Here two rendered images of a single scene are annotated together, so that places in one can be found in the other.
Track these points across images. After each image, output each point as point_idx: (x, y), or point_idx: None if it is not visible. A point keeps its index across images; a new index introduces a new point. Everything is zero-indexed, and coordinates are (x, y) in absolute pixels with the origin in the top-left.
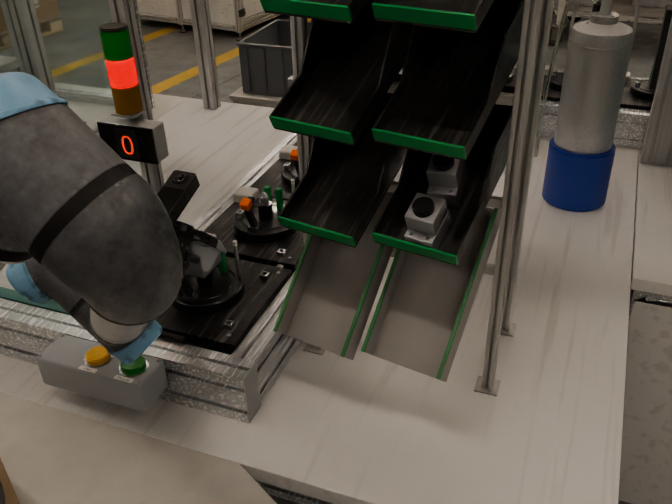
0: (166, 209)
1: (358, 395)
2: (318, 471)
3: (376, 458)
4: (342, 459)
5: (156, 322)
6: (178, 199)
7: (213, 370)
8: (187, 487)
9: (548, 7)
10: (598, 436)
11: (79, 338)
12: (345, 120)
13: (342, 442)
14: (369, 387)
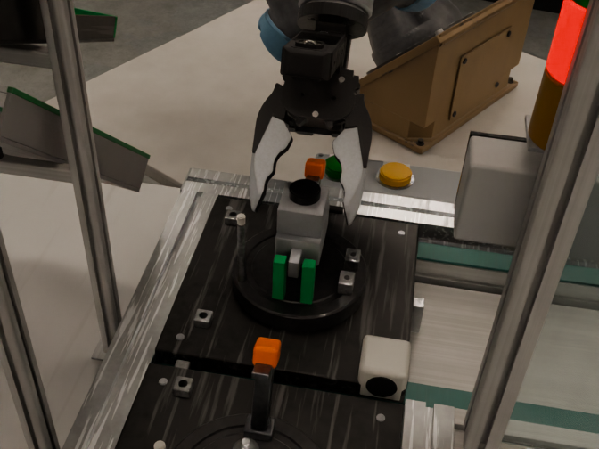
0: (307, 33)
1: (49, 274)
2: (102, 189)
3: (34, 205)
4: (75, 201)
5: (265, 25)
6: (295, 36)
7: (233, 175)
8: (241, 167)
9: None
10: None
11: (446, 201)
12: None
13: (74, 217)
14: (31, 287)
